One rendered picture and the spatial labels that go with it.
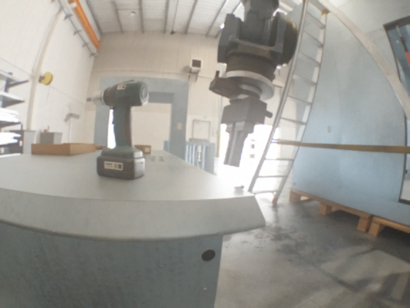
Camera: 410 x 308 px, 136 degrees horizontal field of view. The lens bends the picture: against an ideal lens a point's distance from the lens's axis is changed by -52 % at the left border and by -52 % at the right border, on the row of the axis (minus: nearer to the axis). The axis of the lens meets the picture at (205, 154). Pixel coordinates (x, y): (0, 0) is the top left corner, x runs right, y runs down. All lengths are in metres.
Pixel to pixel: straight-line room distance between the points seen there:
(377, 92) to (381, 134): 0.42
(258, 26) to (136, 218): 0.52
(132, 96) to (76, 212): 0.27
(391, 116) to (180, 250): 1.96
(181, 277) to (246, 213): 0.19
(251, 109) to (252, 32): 0.24
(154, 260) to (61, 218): 0.18
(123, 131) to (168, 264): 0.30
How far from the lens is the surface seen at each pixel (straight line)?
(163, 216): 0.26
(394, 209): 1.99
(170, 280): 0.39
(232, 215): 0.29
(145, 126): 10.02
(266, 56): 0.42
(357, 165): 2.08
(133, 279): 0.38
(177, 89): 2.28
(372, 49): 1.41
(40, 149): 1.12
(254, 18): 0.55
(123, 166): 0.40
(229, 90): 0.40
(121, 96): 0.42
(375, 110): 2.06
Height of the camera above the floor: 0.74
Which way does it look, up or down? 3 degrees down
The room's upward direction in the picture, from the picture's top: 3 degrees clockwise
